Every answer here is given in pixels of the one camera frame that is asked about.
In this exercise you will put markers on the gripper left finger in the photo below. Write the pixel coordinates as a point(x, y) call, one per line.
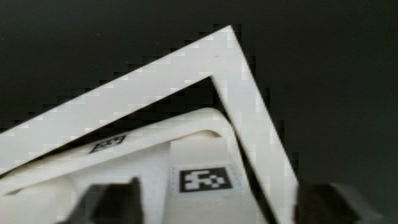
point(111, 205)

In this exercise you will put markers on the white desk tabletop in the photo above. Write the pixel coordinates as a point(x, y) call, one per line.
point(41, 189)

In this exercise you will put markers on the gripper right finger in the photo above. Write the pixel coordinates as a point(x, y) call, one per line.
point(333, 205)

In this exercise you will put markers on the white leg tagged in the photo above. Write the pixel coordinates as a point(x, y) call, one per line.
point(208, 192)

